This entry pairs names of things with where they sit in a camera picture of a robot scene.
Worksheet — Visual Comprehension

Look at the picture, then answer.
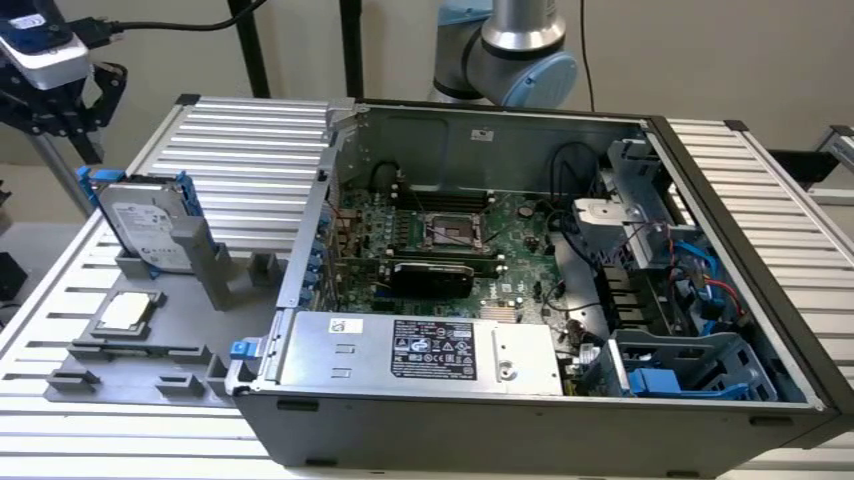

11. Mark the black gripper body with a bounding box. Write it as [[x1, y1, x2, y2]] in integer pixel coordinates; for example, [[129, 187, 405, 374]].
[[0, 59, 101, 137]]

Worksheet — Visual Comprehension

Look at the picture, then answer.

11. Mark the hard disk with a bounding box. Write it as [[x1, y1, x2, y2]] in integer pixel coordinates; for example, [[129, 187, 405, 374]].
[[74, 167, 226, 280]]

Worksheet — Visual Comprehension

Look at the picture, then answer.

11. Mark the black stand pole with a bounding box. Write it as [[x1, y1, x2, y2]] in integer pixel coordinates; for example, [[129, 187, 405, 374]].
[[225, 0, 272, 99], [337, 0, 367, 99]]

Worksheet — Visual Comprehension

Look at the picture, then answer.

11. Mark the black box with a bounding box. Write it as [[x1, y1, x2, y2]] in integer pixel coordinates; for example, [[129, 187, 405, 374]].
[[0, 252, 30, 302]]

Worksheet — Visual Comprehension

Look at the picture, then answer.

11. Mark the CPU chip with silver lid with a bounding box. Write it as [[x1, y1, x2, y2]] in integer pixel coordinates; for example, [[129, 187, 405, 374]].
[[90, 291, 166, 337]]

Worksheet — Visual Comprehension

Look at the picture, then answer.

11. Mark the grey parts rack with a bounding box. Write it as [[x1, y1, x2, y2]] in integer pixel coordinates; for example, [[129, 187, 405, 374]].
[[41, 222, 289, 405]]

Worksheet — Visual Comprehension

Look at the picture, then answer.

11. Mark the blue plastic latch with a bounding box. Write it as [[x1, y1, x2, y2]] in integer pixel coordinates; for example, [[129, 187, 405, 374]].
[[226, 336, 262, 362]]

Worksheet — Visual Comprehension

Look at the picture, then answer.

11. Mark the CPU socket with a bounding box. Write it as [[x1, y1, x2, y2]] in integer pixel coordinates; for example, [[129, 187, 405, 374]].
[[412, 209, 500, 252]]

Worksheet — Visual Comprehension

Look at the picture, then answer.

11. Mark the small black graphics card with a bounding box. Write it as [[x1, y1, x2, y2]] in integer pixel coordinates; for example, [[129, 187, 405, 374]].
[[376, 257, 480, 302]]

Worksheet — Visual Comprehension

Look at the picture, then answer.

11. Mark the silver power supply unit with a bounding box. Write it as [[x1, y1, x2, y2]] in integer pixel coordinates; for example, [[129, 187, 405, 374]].
[[264, 309, 569, 400]]

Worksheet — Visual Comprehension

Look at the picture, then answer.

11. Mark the green motherboard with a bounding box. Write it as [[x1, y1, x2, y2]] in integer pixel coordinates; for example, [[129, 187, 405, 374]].
[[324, 187, 603, 327]]

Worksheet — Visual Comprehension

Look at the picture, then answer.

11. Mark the metal drive cage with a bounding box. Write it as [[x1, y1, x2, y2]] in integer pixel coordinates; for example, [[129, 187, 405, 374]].
[[569, 137, 703, 272]]

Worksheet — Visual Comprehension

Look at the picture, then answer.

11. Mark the open black PC case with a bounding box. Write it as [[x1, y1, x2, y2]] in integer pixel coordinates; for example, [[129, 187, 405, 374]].
[[222, 97, 847, 475]]

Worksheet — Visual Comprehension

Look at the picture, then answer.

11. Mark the blue drive bay cage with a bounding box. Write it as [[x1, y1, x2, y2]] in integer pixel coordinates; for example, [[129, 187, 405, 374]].
[[601, 327, 783, 404]]

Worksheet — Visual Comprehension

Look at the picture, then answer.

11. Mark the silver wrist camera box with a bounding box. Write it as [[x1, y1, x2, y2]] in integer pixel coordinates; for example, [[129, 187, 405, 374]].
[[0, 13, 93, 92]]

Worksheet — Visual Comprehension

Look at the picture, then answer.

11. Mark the aluminium profile post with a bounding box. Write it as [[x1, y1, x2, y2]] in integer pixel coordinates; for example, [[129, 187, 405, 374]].
[[24, 129, 96, 217]]

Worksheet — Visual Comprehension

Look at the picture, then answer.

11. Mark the black wire loop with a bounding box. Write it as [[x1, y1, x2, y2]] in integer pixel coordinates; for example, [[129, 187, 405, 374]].
[[548, 141, 603, 202]]

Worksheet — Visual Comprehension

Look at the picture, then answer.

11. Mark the thin black cable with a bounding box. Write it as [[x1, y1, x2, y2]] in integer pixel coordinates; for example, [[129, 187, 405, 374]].
[[577, 0, 600, 114]]

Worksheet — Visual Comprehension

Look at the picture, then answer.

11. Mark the blue wire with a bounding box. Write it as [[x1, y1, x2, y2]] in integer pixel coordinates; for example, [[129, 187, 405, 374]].
[[671, 238, 727, 337]]

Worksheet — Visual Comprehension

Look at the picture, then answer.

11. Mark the red wire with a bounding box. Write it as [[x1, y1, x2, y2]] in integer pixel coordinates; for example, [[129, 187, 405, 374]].
[[692, 278, 750, 322]]

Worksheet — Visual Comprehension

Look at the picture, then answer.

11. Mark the aluminium profile with black bracket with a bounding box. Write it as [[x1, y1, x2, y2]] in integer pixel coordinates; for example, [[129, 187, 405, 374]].
[[764, 123, 854, 207]]

